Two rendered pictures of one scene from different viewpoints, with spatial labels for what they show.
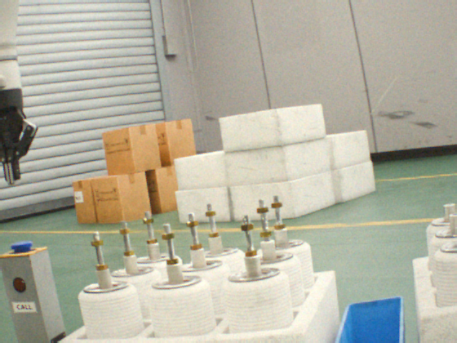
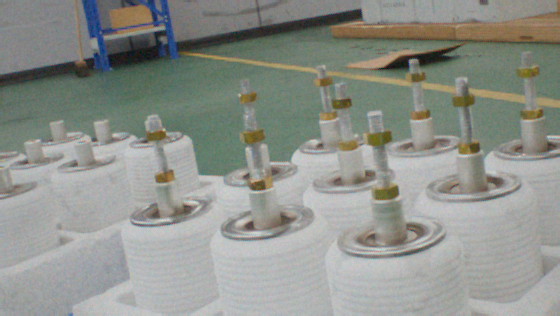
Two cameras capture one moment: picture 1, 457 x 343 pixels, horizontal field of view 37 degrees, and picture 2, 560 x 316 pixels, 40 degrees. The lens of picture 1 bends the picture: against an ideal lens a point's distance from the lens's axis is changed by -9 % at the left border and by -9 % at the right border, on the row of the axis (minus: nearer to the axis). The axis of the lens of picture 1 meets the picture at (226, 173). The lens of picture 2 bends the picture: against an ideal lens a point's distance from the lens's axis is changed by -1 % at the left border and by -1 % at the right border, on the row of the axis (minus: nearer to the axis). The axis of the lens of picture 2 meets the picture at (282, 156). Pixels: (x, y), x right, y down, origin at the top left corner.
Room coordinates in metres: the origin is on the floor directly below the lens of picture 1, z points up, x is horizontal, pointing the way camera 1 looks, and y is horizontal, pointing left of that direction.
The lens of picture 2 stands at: (1.80, 0.34, 0.43)
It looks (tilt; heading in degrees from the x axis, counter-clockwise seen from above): 12 degrees down; 209
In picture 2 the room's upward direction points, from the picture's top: 9 degrees counter-clockwise
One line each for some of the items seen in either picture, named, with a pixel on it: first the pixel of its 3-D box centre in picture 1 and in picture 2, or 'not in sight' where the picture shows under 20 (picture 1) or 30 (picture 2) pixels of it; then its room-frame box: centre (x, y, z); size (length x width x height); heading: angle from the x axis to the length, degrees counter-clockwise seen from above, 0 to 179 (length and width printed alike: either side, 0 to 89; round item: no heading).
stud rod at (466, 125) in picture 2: (126, 242); (466, 125); (1.20, 0.18, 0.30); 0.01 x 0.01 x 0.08; 17
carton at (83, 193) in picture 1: (99, 198); not in sight; (5.07, 0.91, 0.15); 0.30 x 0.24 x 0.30; 135
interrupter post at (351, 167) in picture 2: (198, 259); (351, 166); (1.17, 0.07, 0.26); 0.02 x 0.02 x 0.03
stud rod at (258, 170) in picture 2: (212, 224); (256, 161); (1.29, 0.04, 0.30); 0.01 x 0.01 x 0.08; 80
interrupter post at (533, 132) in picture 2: (104, 279); (534, 135); (1.09, 0.21, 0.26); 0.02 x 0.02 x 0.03
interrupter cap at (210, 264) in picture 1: (199, 266); (353, 180); (1.17, 0.07, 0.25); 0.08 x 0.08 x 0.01
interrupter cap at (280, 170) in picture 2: (269, 259); (260, 175); (1.14, -0.05, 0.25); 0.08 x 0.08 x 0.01
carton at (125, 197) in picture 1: (121, 197); not in sight; (4.82, 0.71, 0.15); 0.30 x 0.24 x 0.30; 45
